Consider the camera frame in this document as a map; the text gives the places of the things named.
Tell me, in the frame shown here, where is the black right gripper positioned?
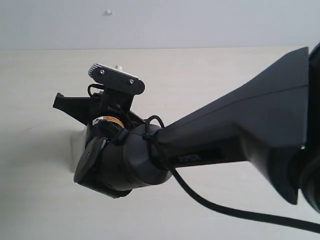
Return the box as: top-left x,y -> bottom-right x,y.
52,87 -> 145,140

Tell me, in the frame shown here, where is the wooden paint brush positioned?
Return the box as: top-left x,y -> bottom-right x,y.
70,63 -> 125,173

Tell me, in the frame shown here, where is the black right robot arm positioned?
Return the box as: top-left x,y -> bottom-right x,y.
53,46 -> 320,211

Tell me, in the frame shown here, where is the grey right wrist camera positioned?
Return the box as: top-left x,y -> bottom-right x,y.
88,63 -> 145,96

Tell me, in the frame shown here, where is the small white wall plug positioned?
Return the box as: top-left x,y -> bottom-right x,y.
104,9 -> 113,16

